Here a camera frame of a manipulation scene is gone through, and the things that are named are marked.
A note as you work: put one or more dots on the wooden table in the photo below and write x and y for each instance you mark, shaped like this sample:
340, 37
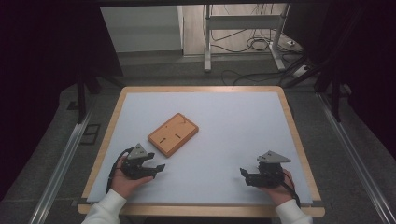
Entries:
202, 88

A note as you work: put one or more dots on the black floor plate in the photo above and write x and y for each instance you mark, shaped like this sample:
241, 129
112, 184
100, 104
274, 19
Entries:
90, 134

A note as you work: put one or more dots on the person's left hand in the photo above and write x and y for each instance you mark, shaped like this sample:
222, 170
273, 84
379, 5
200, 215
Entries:
124, 183

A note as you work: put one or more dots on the dark curtain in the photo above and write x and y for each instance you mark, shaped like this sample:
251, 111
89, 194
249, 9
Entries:
370, 62
40, 77

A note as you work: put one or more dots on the black metal stand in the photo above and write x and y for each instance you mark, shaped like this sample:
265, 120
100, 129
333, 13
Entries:
335, 93
81, 96

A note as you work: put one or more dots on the white cabinet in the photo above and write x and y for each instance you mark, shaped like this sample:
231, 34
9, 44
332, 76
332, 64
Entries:
141, 29

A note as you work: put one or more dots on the white metal desk frame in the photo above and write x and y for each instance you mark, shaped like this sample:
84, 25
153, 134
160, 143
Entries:
243, 21

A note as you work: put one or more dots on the aluminium rail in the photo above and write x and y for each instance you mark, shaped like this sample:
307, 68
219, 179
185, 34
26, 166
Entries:
59, 174
351, 155

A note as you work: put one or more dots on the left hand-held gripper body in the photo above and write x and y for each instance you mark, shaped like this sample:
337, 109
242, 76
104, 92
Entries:
135, 168

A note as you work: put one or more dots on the white table mat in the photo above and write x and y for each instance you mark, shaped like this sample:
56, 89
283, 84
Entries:
224, 146

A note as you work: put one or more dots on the person's right hand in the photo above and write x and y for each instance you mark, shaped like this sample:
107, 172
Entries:
281, 194

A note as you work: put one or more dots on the small white adapter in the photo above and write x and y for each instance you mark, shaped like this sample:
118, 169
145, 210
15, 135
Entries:
291, 43

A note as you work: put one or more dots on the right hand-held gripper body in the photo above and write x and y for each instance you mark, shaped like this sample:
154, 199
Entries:
269, 178

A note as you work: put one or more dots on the wooden picture frame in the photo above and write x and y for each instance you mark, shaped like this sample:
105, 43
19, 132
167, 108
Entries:
172, 134

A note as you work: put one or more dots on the white power strip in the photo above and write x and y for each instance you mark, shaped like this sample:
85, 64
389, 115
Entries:
301, 71

